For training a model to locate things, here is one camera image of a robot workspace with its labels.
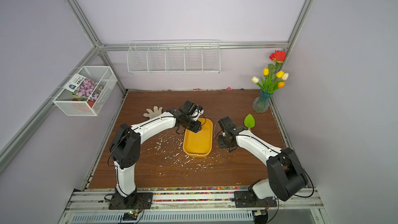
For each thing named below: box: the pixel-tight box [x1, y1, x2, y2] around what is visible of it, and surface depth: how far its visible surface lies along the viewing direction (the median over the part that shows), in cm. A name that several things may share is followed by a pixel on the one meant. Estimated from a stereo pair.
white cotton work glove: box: [143, 105, 163, 120], surface depth 110 cm
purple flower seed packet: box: [63, 73, 105, 103], surface depth 75 cm
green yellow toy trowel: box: [244, 113, 256, 131], surface depth 105 cm
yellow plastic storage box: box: [182, 117, 213, 158], surface depth 94 cm
